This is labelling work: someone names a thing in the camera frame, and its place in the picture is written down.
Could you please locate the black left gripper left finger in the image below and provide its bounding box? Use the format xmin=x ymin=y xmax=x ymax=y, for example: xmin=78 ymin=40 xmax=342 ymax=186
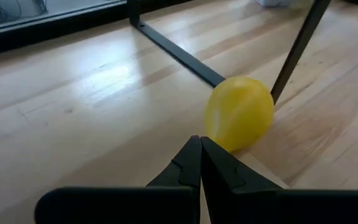
xmin=34 ymin=135 xmax=202 ymax=224

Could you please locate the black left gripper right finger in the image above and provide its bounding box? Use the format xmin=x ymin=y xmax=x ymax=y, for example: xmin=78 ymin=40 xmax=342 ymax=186
xmin=201 ymin=136 xmax=358 ymax=224

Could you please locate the yellow toy lemon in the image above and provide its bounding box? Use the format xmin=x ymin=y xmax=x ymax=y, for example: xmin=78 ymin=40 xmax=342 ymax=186
xmin=204 ymin=76 xmax=275 ymax=153

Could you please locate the black perforated metal shelf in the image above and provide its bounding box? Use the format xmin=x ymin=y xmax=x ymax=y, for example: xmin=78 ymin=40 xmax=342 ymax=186
xmin=126 ymin=0 xmax=333 ymax=106

